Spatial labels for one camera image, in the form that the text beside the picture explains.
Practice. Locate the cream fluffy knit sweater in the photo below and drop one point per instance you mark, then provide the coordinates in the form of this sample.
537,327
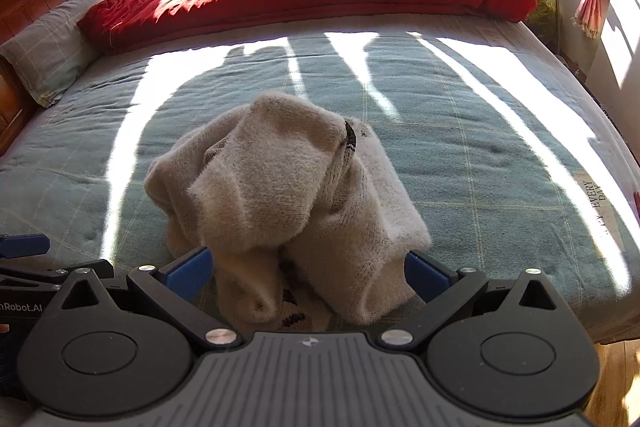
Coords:
301,209

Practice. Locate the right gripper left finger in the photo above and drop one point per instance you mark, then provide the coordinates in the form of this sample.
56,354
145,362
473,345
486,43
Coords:
167,293

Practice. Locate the wooden headboard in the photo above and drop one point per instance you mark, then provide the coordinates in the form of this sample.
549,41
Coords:
17,106

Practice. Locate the teal plaid bed sheet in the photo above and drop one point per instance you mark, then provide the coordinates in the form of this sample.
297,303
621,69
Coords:
510,162

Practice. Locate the yellow green cloth pile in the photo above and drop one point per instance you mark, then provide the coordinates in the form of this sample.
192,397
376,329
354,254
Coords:
542,21

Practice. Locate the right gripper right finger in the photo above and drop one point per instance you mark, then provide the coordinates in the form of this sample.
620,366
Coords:
445,293

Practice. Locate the grey plaid pillow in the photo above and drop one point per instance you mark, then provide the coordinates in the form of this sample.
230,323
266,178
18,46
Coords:
50,54

